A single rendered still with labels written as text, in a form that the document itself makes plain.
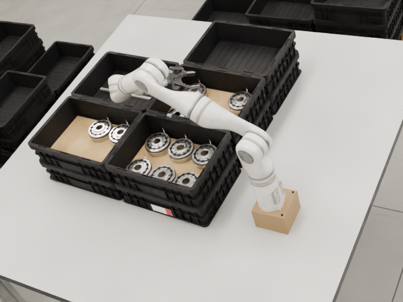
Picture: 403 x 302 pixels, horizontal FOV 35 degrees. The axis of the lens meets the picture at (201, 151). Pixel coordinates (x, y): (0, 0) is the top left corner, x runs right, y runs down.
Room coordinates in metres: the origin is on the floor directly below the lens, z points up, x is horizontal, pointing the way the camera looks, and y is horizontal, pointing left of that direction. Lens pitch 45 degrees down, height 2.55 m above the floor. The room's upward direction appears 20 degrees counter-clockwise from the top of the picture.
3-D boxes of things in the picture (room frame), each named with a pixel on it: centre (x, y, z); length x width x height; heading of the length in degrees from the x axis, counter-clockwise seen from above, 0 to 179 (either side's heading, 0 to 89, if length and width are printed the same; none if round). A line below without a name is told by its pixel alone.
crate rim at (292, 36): (2.15, -0.29, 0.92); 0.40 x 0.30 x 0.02; 47
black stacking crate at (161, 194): (1.71, 0.12, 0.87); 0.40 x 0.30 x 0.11; 47
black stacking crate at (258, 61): (2.15, -0.29, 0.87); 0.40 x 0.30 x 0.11; 47
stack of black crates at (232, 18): (3.25, -0.43, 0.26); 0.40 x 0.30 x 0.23; 49
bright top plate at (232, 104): (1.91, -0.21, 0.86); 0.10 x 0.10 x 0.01
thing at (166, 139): (1.84, 0.15, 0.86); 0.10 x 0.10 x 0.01
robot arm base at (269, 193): (1.42, -0.17, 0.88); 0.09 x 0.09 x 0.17; 53
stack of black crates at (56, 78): (3.17, 0.63, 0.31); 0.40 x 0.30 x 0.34; 139
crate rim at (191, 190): (1.71, 0.12, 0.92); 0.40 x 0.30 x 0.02; 47
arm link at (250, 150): (1.42, -0.16, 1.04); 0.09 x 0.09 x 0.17; 40
